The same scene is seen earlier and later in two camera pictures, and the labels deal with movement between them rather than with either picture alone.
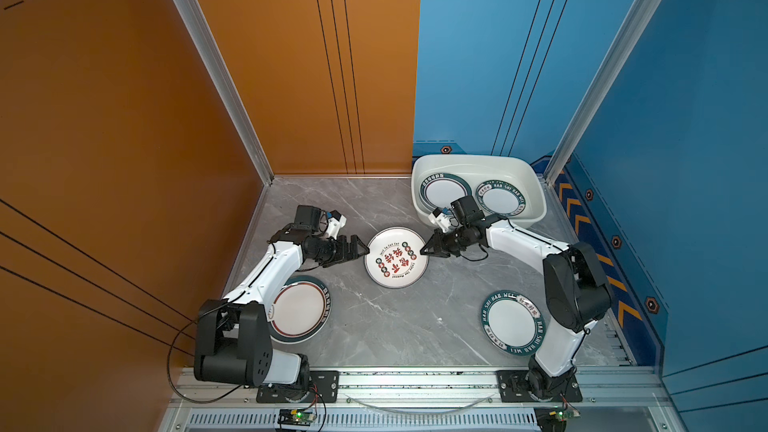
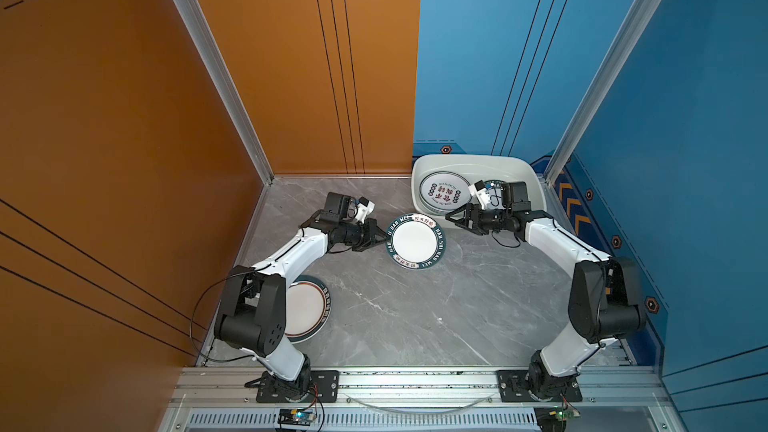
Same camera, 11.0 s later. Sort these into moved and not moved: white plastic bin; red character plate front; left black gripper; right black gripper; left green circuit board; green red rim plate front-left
Moved: red character plate front; right black gripper; left black gripper
Not moved: left green circuit board; white plastic bin; green red rim plate front-left
